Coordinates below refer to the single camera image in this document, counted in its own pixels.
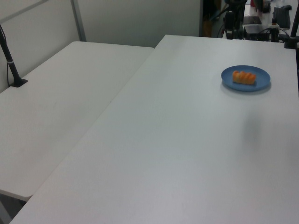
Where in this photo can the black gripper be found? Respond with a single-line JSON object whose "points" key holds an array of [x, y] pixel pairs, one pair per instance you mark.
{"points": [[230, 19]]}

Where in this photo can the orange toy bread loaf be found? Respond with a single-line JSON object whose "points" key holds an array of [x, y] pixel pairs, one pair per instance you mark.
{"points": [[244, 78]]}

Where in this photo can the black electronics box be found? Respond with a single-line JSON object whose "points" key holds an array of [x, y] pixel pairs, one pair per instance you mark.
{"points": [[257, 32]]}

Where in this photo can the blue round plate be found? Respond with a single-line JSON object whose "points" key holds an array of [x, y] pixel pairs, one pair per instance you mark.
{"points": [[259, 75]]}

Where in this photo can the black bag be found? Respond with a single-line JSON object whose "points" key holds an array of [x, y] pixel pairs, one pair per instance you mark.
{"points": [[282, 16]]}

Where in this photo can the white side table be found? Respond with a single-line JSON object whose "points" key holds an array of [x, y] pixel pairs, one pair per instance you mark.
{"points": [[58, 105]]}

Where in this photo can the black clamped camera pole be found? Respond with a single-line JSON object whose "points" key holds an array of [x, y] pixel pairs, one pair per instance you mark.
{"points": [[294, 28]]}

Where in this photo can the grey partition frame post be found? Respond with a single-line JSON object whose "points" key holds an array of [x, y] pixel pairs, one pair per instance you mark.
{"points": [[79, 23]]}

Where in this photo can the black camera pole, white band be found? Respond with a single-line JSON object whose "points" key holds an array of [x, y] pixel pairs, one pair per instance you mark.
{"points": [[12, 70]]}

